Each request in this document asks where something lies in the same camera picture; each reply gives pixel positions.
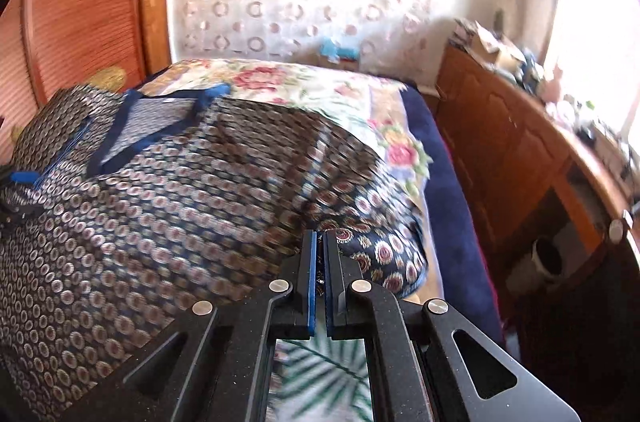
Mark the pink white bottle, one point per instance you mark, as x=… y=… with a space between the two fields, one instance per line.
x=552 y=88

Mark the white bucket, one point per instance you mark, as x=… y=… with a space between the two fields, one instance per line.
x=537 y=264

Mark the long wooden cabinet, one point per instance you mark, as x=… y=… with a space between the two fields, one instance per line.
x=505 y=142

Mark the floral blanket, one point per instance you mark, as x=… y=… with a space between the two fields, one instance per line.
x=300 y=87

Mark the green leaf print bedsheet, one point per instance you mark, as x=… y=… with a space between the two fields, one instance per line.
x=320 y=377

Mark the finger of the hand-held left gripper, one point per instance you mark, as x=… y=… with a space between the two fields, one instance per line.
x=24 y=176
x=20 y=209

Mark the navy circle-patterned top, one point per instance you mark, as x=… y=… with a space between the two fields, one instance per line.
x=175 y=202

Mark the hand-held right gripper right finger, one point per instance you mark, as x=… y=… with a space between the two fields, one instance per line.
x=328 y=287

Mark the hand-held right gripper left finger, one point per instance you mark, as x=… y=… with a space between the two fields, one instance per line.
x=312 y=282

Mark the wooden louvered wardrobe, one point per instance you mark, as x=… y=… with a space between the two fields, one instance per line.
x=80 y=2

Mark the bright window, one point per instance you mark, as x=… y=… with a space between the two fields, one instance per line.
x=600 y=32

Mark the open cardboard box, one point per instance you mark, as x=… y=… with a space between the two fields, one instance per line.
x=492 y=45

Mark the yellow patterned cloth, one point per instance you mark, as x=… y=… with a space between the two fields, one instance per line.
x=107 y=78

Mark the navy blue blanket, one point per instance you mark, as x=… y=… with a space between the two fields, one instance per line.
x=450 y=212

